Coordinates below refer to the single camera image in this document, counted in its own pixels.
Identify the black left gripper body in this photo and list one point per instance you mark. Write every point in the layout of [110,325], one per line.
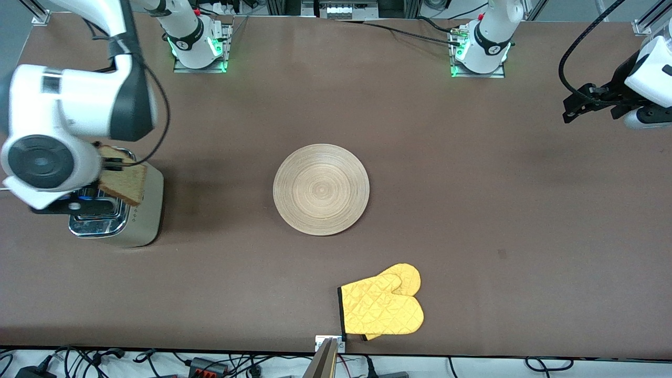
[615,93]

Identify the brown bread slice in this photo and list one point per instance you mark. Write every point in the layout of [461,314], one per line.
[126,186]

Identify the round wooden plate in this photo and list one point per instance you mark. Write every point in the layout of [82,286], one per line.
[321,189]

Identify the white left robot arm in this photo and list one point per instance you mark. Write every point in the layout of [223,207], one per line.
[488,37]

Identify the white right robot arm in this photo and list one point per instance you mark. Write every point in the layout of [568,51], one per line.
[68,105]

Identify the silver two-slot toaster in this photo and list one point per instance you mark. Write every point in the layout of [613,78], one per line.
[142,220]

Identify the black power adapter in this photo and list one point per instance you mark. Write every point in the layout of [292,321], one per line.
[34,373]

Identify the black box with red connectors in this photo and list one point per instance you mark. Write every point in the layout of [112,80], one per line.
[207,366]

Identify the yellow quilted oven mitt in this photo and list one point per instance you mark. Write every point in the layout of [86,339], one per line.
[380,310]
[408,275]

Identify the grey electronics box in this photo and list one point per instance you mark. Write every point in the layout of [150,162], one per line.
[346,9]

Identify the metal table corner bracket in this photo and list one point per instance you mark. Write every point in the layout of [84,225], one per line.
[41,18]
[642,28]

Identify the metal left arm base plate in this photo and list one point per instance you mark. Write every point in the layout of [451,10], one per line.
[499,74]

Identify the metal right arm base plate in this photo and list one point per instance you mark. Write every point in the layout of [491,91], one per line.
[181,67]

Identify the metal table edge bracket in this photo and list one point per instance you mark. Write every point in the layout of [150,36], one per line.
[320,344]

